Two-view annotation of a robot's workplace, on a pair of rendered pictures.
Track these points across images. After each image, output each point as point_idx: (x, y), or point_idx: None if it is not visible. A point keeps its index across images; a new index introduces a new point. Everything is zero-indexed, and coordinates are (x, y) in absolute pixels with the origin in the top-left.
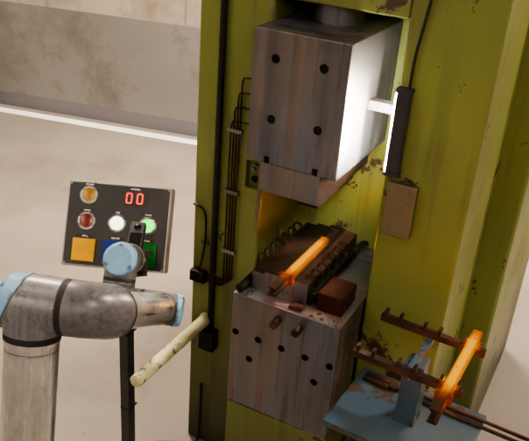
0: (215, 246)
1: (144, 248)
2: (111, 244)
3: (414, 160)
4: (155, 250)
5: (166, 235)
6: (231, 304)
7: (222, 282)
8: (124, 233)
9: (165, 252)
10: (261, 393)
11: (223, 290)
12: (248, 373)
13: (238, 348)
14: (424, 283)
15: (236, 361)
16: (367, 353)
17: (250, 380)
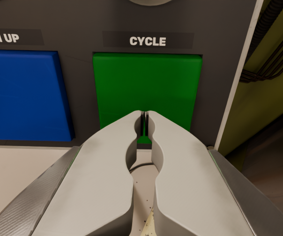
0: (278, 16)
1: (146, 78)
2: None
3: None
4: (195, 87)
5: (258, 3)
6: (250, 101)
7: (252, 78)
8: (33, 5)
9: (236, 87)
10: None
11: (245, 85)
12: None
13: None
14: None
15: (278, 204)
16: None
17: None
